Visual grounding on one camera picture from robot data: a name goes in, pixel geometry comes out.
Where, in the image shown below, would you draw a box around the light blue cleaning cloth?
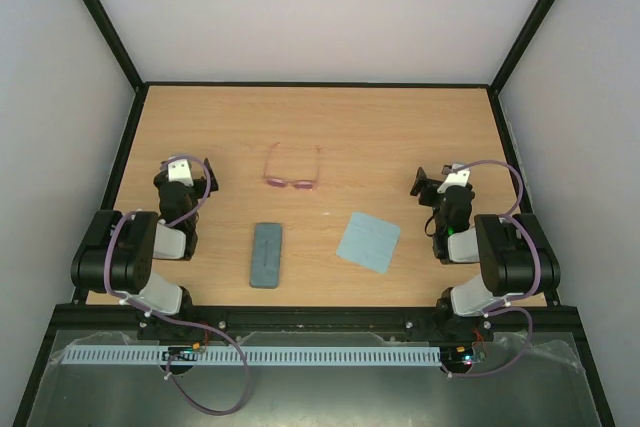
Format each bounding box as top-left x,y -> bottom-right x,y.
336,212 -> 401,274

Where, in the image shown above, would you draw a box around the grey glasses case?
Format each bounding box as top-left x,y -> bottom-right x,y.
249,223 -> 283,289

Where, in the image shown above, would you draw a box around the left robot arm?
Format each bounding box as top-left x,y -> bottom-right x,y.
70,155 -> 219,321

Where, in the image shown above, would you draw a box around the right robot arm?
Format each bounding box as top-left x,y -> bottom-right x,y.
410,162 -> 561,339

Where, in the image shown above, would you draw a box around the pink sunglasses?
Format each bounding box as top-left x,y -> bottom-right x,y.
262,142 -> 321,191

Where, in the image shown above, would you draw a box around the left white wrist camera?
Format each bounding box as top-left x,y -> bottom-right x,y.
167,157 -> 194,187

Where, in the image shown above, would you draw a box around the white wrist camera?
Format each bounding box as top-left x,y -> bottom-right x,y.
167,157 -> 194,187
437,163 -> 470,194

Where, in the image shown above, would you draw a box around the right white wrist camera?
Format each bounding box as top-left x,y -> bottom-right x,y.
437,163 -> 470,194

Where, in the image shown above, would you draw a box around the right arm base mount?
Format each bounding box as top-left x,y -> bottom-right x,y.
403,307 -> 494,345

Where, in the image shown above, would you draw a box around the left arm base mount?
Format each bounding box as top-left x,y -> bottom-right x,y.
135,306 -> 229,344

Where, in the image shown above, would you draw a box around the black aluminium frame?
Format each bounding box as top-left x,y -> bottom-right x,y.
14,0 -> 614,426

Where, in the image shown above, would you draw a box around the white slotted cable duct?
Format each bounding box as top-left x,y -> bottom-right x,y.
61,345 -> 441,367

